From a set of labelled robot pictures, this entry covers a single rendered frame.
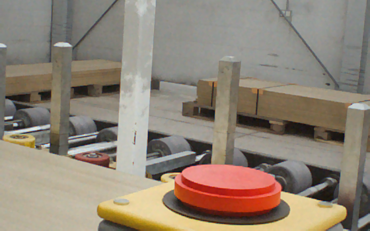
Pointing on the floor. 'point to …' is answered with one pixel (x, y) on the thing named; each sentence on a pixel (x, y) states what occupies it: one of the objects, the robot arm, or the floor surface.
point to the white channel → (135, 78)
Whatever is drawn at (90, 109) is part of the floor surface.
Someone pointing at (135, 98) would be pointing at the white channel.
